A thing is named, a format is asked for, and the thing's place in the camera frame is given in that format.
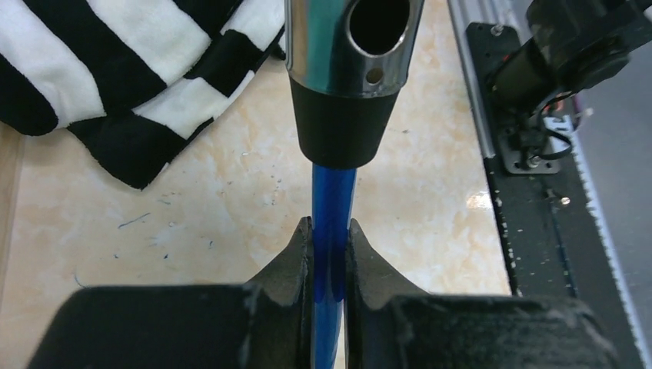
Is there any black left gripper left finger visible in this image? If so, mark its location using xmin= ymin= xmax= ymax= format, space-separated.
xmin=28 ymin=218 xmax=313 ymax=368

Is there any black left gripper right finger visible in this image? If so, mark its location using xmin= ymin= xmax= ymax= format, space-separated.
xmin=345 ymin=221 xmax=619 ymax=368

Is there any blue cable lock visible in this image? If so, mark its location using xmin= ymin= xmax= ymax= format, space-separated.
xmin=284 ymin=1 xmax=424 ymax=368

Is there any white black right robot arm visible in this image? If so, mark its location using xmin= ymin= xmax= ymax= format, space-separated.
xmin=487 ymin=1 xmax=651 ymax=175

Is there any black white striped cloth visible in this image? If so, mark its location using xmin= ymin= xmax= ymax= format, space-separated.
xmin=1 ymin=1 xmax=284 ymax=189

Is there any wooden clothes rack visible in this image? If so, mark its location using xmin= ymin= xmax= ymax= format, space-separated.
xmin=1 ymin=123 xmax=24 ymax=301

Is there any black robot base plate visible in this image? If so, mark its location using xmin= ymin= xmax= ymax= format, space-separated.
xmin=462 ymin=22 xmax=650 ymax=368

